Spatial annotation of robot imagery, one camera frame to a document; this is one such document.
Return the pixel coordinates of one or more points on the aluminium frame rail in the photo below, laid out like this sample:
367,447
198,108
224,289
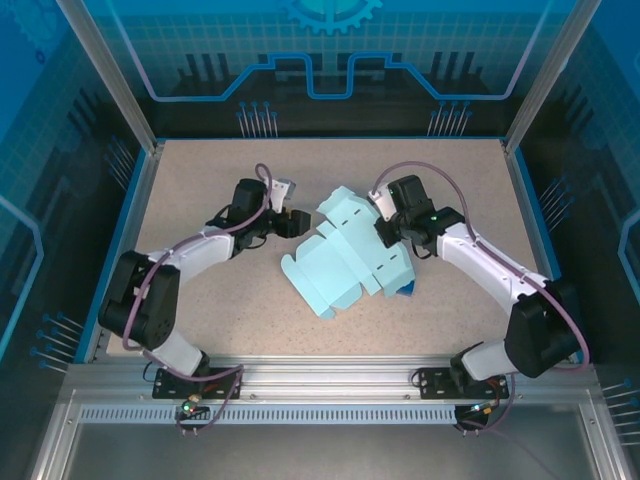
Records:
325,375

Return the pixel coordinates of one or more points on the aluminium frame post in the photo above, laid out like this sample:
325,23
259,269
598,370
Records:
539,75
117,75

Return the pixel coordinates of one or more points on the blue aluminium table side rail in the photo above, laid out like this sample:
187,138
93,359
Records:
124,240
531,200

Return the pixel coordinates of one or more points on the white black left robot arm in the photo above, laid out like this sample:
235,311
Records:
200,250

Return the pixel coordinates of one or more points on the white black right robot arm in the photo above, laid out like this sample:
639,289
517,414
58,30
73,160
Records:
480,260

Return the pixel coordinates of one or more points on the light blue paper box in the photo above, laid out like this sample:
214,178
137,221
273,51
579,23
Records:
345,260

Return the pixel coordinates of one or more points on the grey metal shelf panel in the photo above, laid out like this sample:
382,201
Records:
325,455

